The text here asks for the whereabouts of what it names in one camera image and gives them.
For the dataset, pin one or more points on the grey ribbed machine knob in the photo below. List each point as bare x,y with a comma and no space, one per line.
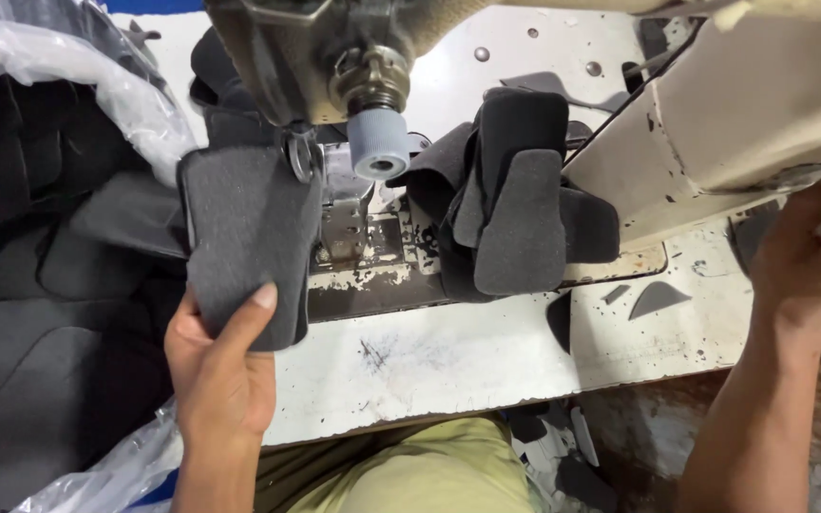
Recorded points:
378,142

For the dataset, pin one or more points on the dark fabric pieces behind machine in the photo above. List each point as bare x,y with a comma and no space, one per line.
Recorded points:
229,100

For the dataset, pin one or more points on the person's right hand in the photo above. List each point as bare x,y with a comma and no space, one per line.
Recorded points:
802,271

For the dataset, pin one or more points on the pile of grey fabric pieces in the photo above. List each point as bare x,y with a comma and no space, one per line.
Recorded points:
517,214

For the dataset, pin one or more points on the beige industrial sewing machine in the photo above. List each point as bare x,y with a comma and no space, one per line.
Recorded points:
724,107

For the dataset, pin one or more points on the person's left hand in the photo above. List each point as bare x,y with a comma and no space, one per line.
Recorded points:
218,385

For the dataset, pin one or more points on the clear plastic bag of fabric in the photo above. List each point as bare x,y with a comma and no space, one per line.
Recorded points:
47,271

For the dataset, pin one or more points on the dark curved fabric scrap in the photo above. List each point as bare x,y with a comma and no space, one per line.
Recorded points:
561,320

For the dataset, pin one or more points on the person's olive trousers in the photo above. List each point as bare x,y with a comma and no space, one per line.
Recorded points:
410,470

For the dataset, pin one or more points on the heap of scraps on floor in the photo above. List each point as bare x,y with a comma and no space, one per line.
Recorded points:
567,463

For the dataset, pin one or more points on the grey felt fabric piece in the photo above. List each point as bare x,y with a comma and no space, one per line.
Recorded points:
246,228

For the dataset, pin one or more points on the triangular grey fabric scrap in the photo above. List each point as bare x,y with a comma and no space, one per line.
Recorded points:
656,299

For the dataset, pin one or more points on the small grey fabric scrap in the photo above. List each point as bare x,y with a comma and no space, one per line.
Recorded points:
616,293

